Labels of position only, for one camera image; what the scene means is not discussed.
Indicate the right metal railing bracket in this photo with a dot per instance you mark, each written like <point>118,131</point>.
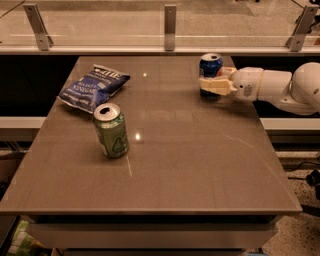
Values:
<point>296,41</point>

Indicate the blue chips bag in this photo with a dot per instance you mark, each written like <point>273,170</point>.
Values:
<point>94,88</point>

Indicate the brown table frame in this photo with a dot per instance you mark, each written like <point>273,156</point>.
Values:
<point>153,236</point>

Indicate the left metal railing bracket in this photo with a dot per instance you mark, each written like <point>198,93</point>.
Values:
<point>43,39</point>

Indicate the middle metal railing bracket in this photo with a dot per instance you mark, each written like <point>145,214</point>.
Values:
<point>169,27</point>

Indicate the glass railing panel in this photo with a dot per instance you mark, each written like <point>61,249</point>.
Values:
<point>199,23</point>

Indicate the blue pepsi can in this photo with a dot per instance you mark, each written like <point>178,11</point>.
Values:
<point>210,64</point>

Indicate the metal railing bracket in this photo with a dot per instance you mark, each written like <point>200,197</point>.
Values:
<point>43,39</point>
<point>169,27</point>
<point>296,41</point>

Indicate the green soda can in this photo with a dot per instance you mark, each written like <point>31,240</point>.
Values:
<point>110,126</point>

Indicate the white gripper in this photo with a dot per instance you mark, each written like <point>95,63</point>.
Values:
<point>247,82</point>

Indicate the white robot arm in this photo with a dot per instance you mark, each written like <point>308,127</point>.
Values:
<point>297,92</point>

